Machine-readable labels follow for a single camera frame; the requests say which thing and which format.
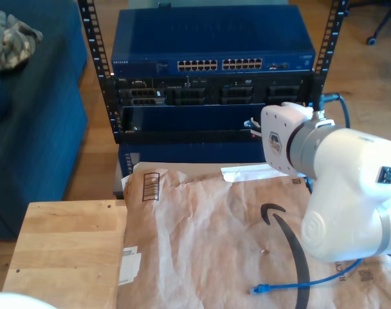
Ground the blue network cable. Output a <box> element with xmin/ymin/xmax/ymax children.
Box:
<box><xmin>250</xmin><ymin>93</ymin><xmax>365</xmax><ymax>295</ymax></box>

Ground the black rack server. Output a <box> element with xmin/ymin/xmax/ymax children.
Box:
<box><xmin>113</xmin><ymin>75</ymin><xmax>315</xmax><ymax>107</ymax></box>

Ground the black rack shelf blue panel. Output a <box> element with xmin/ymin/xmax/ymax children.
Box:
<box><xmin>118</xmin><ymin>103</ymin><xmax>312</xmax><ymax>144</ymax></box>

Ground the blue vented rack unit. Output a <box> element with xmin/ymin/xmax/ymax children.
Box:
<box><xmin>118</xmin><ymin>141</ymin><xmax>268</xmax><ymax>165</ymax></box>

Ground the brown packing paper envelope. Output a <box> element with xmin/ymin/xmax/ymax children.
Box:
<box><xmin>117</xmin><ymin>160</ymin><xmax>391</xmax><ymax>309</ymax></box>

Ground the office chair base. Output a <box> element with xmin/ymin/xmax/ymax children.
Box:
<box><xmin>348</xmin><ymin>0</ymin><xmax>391</xmax><ymax>46</ymax></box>

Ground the blue sofa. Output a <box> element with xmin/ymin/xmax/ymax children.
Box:
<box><xmin>0</xmin><ymin>0</ymin><xmax>89</xmax><ymax>241</ymax></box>

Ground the camouflage cloth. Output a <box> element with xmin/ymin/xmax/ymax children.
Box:
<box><xmin>0</xmin><ymin>10</ymin><xmax>44</xmax><ymax>72</ymax></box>

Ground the blue network switch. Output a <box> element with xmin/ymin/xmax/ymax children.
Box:
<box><xmin>111</xmin><ymin>5</ymin><xmax>317</xmax><ymax>77</ymax></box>

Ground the grey rack base plate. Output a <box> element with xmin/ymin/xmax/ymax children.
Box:
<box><xmin>113</xmin><ymin>162</ymin><xmax>129</xmax><ymax>199</ymax></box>

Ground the black perforated rack frame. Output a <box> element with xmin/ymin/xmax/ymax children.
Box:
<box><xmin>77</xmin><ymin>0</ymin><xmax>350</xmax><ymax>145</ymax></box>

